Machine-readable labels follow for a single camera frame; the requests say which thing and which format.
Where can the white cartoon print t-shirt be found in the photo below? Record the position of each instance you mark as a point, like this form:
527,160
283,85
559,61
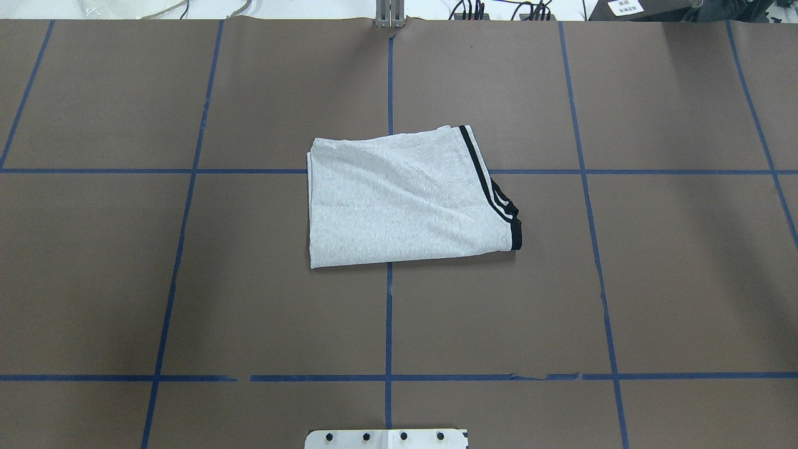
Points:
424,195

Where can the orange black connector module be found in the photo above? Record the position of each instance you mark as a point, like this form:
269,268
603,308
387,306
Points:
468,11

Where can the black monitor on stand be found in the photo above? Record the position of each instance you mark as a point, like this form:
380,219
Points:
693,11

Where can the clear plastic bag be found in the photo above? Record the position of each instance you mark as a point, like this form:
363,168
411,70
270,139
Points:
128,10

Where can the aluminium frame post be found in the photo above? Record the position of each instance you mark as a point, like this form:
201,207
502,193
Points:
390,14

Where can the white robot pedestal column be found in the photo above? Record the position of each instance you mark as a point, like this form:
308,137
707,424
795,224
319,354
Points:
388,438

